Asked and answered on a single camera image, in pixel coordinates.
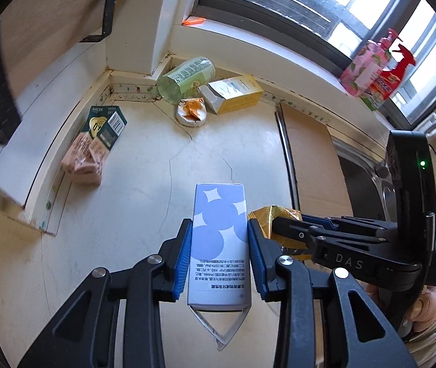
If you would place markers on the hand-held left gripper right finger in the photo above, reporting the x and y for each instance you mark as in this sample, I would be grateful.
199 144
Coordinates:
256 264

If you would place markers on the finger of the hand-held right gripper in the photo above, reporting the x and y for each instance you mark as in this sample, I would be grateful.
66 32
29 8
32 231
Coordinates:
291 232
310 219

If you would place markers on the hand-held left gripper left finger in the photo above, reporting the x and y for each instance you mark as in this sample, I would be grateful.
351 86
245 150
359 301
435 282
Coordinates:
183 260

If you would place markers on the yellow snack packet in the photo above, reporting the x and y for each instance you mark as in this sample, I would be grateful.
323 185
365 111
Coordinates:
264 214

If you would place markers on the purple and white carton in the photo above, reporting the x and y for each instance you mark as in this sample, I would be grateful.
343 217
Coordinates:
218 230

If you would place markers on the person's right hand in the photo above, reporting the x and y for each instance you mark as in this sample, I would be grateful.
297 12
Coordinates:
432 306

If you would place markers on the steel sink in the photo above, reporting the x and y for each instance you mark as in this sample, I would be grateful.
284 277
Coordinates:
359 184

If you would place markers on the brown cardboard sheet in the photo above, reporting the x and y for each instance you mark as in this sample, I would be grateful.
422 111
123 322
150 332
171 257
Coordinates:
313 161

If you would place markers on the red spray bottle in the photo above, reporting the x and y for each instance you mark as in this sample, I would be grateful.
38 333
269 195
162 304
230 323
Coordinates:
390 76

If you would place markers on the pink floral pump bottle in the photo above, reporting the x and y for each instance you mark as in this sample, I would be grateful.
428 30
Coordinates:
363 69

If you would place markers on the pink and green packet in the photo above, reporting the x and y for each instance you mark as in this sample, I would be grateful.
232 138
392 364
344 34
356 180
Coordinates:
87 153

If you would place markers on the yellow cardboard box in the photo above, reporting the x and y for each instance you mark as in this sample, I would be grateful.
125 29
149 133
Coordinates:
237 92

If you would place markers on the orange and white wrapper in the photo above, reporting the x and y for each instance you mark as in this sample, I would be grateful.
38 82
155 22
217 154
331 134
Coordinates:
191 113

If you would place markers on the green labelled plastic bottle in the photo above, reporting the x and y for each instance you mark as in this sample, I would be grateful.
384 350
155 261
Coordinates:
185 76

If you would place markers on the orange plastic clip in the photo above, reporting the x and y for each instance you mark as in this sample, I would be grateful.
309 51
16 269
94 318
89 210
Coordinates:
193 21

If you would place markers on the dark window frame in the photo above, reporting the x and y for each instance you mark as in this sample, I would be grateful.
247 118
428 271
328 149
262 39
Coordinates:
271 34

